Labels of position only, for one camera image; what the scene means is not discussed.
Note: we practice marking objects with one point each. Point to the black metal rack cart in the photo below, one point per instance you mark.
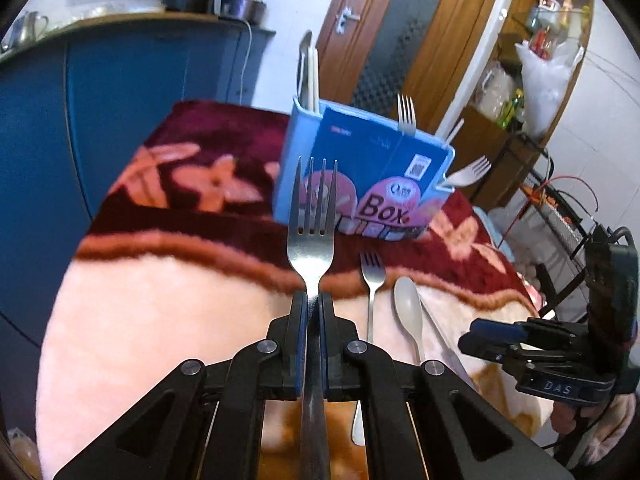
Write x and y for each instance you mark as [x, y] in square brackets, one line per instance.
[565, 210]

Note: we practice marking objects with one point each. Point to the white plastic spoon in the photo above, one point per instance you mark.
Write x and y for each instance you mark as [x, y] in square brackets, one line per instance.
[407, 305]

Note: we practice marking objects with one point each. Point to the silver metal utensil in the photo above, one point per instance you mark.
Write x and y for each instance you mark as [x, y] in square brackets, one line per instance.
[304, 60]

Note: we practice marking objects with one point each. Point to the blue kitchen base cabinets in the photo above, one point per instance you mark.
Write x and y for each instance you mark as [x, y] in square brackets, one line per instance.
[125, 85]

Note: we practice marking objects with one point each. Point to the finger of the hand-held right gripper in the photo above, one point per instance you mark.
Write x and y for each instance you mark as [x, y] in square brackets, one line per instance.
[482, 349]
[500, 330]

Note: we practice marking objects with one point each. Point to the blue utensil holder box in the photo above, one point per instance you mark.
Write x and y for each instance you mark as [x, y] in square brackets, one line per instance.
[375, 160]

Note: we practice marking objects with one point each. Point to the white plastic fork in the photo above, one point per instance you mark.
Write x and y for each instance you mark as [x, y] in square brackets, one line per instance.
[472, 171]

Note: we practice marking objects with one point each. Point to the white plastic bag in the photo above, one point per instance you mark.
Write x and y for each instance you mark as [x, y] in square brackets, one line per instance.
[545, 90]

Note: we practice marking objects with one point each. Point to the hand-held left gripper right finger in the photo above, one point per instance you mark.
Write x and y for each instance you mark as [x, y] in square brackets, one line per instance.
[325, 345]

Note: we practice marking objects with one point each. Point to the white chopstick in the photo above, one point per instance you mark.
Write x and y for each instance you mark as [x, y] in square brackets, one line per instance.
[454, 132]

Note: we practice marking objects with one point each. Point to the red and peach floral blanket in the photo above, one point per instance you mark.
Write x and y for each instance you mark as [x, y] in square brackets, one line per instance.
[150, 310]

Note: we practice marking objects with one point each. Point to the wooden wall shelf niche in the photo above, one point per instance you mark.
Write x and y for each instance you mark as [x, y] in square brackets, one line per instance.
[505, 20]

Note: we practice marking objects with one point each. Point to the metal table knife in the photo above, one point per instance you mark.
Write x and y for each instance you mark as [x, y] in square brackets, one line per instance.
[445, 340]

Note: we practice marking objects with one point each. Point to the metal fork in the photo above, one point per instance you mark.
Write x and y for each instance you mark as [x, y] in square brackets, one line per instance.
[406, 115]
[372, 272]
[310, 255]

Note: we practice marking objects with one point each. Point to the metal kettle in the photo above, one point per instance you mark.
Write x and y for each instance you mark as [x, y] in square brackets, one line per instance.
[27, 27]

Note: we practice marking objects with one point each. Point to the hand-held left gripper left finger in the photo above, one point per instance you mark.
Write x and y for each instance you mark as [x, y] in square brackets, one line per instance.
[300, 345]

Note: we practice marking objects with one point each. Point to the person's right hand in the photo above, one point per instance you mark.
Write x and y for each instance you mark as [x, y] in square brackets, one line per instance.
[567, 417]

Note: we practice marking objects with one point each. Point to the wooden door with glass panel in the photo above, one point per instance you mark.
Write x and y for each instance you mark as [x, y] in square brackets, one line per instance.
[470, 20]

